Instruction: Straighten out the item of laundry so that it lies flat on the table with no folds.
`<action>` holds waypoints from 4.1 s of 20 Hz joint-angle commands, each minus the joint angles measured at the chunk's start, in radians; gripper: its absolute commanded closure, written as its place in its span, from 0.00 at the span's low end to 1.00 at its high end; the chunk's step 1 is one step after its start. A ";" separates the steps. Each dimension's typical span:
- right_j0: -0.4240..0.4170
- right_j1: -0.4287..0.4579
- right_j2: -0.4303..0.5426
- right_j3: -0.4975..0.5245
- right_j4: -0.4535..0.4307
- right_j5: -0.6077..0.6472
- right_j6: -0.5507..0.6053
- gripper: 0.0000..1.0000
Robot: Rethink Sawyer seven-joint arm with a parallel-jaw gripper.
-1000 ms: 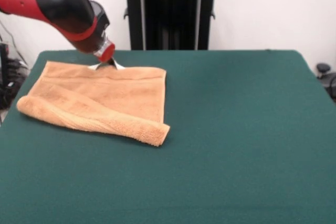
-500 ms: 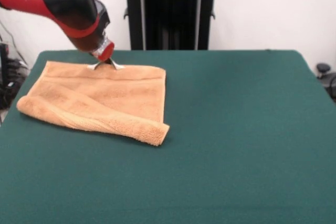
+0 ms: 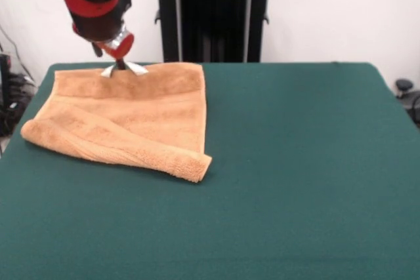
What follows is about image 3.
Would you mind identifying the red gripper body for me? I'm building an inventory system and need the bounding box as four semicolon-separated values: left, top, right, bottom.
72;24;136;60

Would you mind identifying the tan terry towel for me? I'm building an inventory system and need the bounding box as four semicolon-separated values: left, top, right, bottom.
20;61;213;184

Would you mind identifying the black power strip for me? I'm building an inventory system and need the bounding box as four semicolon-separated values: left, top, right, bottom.
8;73;37;120

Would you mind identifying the black chair caster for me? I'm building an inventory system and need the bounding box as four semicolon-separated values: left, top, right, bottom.
395;79;415;99

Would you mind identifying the black chair base leg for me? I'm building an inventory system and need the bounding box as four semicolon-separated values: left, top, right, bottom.
402;91;420;127

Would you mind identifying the grey cable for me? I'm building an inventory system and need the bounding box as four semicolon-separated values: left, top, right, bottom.
0;26;35;84

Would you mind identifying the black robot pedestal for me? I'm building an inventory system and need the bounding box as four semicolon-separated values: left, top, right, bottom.
143;0;282;64

